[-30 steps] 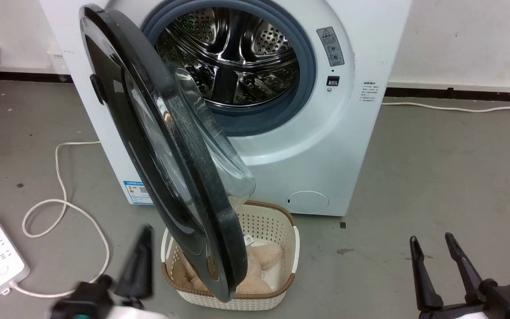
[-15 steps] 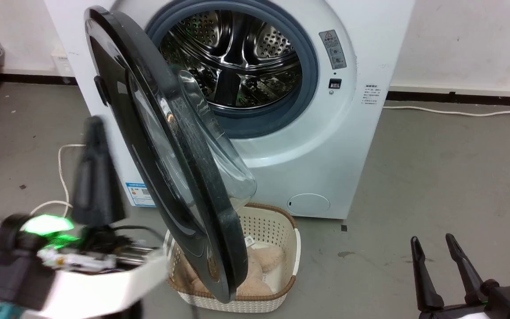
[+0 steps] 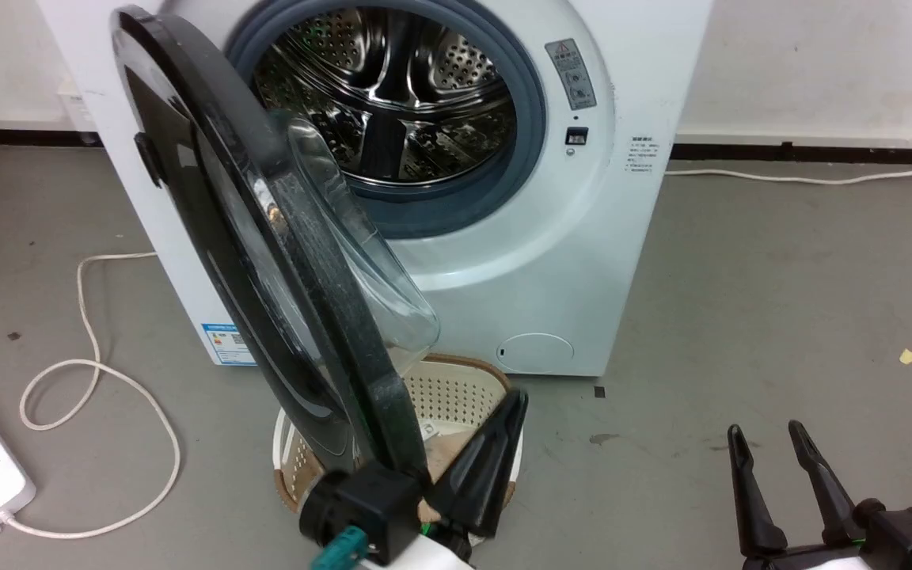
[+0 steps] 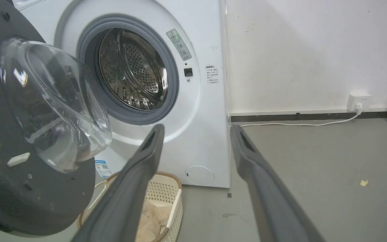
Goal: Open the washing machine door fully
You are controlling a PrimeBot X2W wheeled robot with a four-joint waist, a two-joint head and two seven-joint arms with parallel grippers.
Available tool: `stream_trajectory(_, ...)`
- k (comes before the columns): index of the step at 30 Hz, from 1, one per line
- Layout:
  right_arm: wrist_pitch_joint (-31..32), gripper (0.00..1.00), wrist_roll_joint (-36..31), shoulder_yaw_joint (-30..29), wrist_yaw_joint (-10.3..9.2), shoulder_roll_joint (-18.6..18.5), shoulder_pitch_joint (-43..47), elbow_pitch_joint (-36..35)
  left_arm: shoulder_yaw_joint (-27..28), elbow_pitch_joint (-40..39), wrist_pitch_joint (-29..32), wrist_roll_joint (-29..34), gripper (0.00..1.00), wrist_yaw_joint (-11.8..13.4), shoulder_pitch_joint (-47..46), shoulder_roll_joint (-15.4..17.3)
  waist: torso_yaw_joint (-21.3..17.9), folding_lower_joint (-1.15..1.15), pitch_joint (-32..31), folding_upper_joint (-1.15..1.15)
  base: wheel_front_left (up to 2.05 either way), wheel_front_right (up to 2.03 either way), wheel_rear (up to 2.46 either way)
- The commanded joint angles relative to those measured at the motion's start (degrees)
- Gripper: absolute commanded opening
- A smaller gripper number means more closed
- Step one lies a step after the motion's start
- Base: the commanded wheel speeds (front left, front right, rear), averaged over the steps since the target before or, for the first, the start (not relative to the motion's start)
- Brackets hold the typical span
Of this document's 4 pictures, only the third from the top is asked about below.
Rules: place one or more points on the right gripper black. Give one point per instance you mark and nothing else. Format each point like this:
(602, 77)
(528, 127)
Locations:
(907, 542)

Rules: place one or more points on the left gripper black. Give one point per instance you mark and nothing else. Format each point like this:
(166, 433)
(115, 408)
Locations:
(365, 507)

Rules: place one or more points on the black round washer door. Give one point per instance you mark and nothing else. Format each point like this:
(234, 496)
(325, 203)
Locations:
(187, 127)

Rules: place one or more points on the white front-load washing machine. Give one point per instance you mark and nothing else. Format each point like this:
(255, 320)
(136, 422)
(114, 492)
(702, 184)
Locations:
(559, 261)

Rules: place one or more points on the black door latch socket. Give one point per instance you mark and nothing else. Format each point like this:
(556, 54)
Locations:
(576, 135)

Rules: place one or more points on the grey rubber door gasket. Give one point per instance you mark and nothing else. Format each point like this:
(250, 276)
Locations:
(531, 119)

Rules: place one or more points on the white perforated laundry basket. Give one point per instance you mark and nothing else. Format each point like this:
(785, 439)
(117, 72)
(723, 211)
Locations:
(452, 392)

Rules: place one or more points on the round white filter cover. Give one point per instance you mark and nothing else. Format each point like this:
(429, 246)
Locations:
(536, 353)

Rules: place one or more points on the blue energy label sticker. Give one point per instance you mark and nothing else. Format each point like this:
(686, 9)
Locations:
(228, 344)

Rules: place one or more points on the steel perforated washer drum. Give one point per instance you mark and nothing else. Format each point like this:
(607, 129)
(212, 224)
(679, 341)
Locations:
(432, 95)

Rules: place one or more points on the grey warning sticker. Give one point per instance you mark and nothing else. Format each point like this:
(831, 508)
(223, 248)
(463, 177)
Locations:
(571, 73)

